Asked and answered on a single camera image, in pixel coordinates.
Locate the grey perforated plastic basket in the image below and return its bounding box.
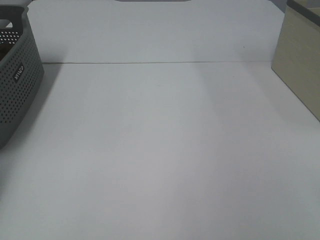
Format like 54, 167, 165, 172
0, 4, 44, 147

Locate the beige storage box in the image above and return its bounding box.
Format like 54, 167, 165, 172
271, 0, 320, 119

